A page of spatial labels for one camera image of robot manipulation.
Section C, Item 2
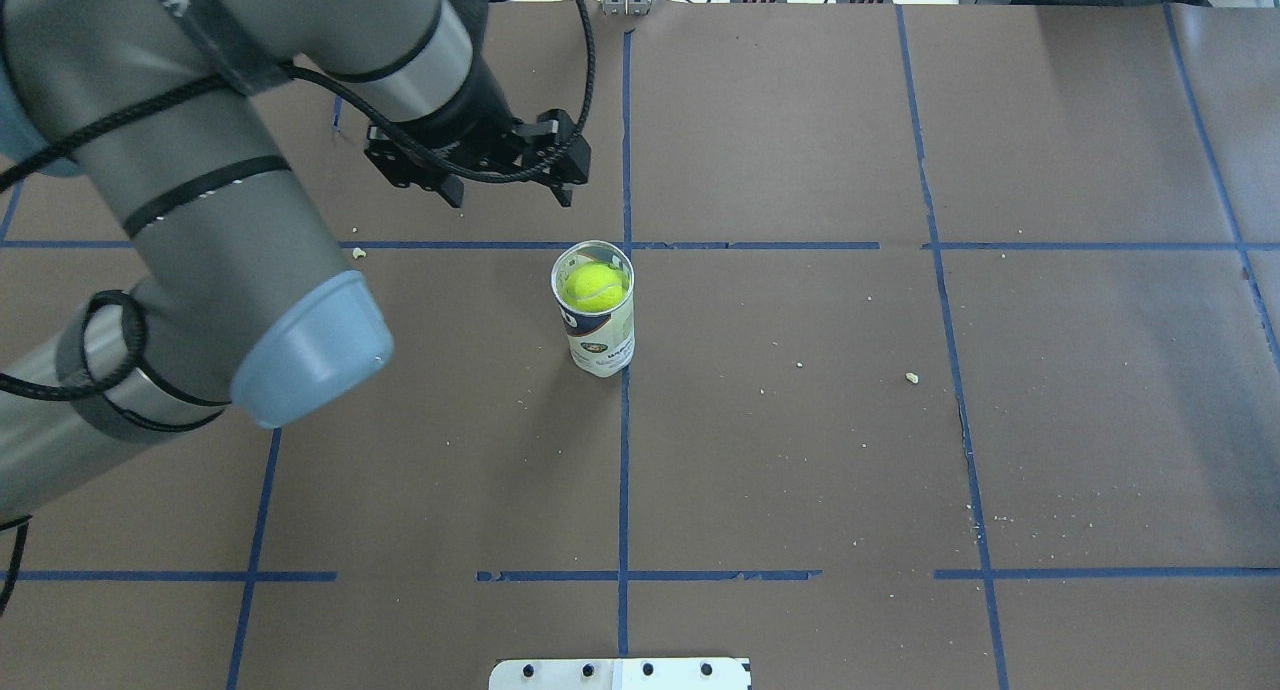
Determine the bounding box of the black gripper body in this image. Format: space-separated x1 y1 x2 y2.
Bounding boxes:
399 60 525 174

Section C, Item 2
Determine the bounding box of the yellow tennis ball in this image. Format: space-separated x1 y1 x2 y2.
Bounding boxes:
562 262 630 315

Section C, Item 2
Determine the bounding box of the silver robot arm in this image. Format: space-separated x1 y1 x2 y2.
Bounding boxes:
3 0 532 525

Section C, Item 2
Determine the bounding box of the tennis ball can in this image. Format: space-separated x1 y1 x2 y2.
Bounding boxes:
550 239 635 376

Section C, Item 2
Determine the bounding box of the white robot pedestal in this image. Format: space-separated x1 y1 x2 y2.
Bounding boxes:
488 657 753 689

